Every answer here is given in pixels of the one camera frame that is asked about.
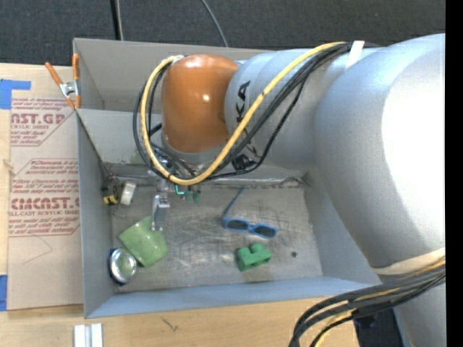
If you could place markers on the black cylinder on white bracket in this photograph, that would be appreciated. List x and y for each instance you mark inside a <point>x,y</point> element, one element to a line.
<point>241,163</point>

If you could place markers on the blue sunglasses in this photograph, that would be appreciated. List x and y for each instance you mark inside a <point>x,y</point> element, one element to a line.
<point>253,227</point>

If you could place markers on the yellow and black tape measure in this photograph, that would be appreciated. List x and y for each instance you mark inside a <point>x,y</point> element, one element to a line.
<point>110,193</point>

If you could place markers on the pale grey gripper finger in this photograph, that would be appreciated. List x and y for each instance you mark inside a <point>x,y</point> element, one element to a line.
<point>156,212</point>
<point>163,201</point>

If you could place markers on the grey metal bin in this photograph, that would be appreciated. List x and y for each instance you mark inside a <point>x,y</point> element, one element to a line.
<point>202,237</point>

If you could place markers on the green cup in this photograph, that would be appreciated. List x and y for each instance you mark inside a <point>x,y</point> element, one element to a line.
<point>144,243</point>

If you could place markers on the brown cardboard board red print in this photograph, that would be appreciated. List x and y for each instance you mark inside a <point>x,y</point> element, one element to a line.
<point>43,251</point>

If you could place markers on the green toy building block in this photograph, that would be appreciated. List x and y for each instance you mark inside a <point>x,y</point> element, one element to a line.
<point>252,257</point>

